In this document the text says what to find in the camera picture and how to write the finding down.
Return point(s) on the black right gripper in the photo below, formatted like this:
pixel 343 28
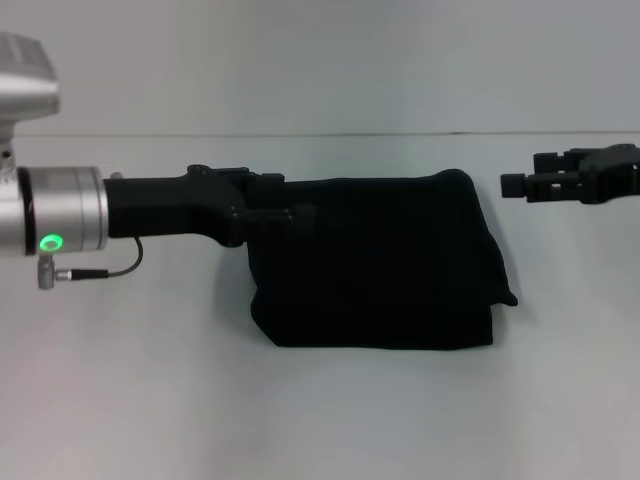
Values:
pixel 615 175

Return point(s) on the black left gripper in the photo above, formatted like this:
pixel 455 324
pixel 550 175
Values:
pixel 165 210

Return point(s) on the black t-shirt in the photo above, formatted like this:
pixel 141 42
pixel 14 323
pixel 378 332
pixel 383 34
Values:
pixel 390 260

